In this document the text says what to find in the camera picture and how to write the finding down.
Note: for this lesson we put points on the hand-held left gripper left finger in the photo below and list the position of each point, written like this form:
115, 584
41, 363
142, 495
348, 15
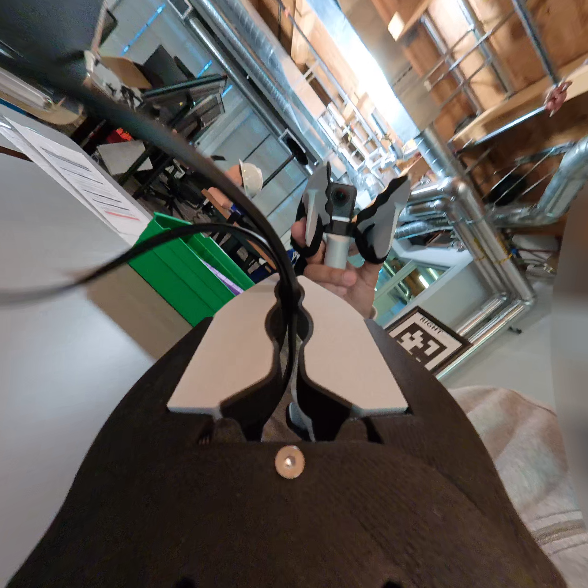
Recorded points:
229, 358

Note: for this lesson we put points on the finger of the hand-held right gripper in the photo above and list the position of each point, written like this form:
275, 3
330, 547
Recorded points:
313, 216
381, 229

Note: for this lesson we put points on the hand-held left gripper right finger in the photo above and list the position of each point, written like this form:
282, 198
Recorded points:
349, 358

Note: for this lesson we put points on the grey desk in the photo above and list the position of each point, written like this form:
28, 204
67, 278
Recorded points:
55, 367

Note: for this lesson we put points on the person's right hand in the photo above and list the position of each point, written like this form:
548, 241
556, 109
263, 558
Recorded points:
353, 285

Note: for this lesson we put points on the framed marker sign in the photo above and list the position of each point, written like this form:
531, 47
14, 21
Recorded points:
425, 342

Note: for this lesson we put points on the purple box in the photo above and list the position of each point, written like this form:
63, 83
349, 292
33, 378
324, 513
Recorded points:
225, 278

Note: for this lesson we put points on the green plastic bin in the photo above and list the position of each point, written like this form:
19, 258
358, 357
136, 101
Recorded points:
183, 271

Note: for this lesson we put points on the metal pipes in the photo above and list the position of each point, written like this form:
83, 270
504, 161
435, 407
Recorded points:
482, 239

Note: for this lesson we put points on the person's grey sweater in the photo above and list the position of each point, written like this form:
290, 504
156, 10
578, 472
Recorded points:
519, 459

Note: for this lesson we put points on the printed paper sheet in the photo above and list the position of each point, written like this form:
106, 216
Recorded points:
82, 179

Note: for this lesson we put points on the black and wood book stand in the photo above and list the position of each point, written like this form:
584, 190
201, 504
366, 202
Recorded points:
46, 27

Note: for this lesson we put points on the spiral metal duct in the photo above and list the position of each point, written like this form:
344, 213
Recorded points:
257, 73

